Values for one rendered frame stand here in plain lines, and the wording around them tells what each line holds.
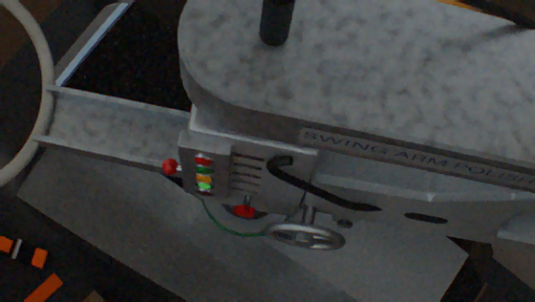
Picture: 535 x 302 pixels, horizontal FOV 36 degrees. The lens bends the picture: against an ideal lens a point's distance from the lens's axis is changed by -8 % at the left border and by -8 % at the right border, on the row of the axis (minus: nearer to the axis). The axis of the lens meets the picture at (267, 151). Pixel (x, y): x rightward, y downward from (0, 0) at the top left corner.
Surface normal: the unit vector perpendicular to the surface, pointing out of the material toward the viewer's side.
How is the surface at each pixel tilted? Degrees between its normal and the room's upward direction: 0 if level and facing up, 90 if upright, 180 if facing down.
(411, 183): 4
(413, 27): 0
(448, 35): 0
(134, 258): 45
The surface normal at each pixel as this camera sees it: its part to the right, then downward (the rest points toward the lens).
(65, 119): 0.08, -0.28
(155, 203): -0.34, 0.36
